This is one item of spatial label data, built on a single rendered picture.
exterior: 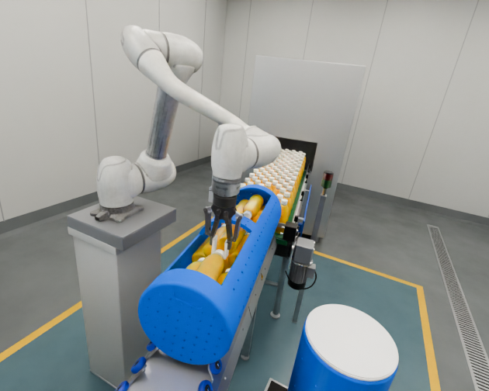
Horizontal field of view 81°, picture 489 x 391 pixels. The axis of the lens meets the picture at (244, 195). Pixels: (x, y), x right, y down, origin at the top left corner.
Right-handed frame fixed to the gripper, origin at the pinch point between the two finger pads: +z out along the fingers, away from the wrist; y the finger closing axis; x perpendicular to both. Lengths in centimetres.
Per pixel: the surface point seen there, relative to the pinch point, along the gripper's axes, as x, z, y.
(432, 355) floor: 110, 120, 137
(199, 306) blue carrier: -25.4, 2.1, 3.8
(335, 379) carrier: -19, 20, 43
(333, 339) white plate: -8.6, 16.2, 41.3
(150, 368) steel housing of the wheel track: -29.1, 27.1, -8.5
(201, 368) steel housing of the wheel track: -23.9, 27.1, 5.2
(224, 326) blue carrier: -25.8, 5.7, 11.4
